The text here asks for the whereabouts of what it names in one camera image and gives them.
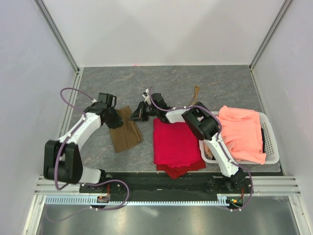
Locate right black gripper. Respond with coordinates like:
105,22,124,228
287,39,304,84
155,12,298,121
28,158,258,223
128,101,159,122

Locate white plastic basket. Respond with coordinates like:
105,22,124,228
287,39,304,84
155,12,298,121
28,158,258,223
199,112,280,165

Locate grey slotted cable duct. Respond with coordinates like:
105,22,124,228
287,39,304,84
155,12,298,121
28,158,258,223
45,195,229,207

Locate gold spoon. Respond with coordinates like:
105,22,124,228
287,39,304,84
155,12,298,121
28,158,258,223
193,85,200,104

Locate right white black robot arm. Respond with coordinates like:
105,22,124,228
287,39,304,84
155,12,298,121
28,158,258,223
129,92,245,193

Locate patterned cloth in basket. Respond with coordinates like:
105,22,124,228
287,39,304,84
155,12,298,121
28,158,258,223
203,144,213,160

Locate right aluminium corner post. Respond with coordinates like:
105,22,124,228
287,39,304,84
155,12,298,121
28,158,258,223
248,0,293,71

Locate black cloth in basket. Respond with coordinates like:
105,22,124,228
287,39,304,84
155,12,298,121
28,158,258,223
261,127,266,153

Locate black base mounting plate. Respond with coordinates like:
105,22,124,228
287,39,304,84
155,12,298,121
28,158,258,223
79,171,254,203

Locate salmon pink cloth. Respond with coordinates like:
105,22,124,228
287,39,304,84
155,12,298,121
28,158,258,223
218,106,267,165

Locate aluminium corner post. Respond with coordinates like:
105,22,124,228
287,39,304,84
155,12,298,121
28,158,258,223
34,0,80,74
248,0,293,71

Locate dark red cloth underneath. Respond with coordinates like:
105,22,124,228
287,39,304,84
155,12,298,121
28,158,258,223
156,160,206,179

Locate brown fabric napkin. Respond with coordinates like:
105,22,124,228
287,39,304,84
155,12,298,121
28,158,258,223
110,106,143,153

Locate red folded cloth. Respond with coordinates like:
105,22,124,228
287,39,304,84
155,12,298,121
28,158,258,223
153,118,205,169

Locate left aluminium corner post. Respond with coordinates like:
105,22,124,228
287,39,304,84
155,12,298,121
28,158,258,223
34,0,80,74

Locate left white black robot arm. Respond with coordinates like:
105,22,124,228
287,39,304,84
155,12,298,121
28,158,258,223
44,93,123,192

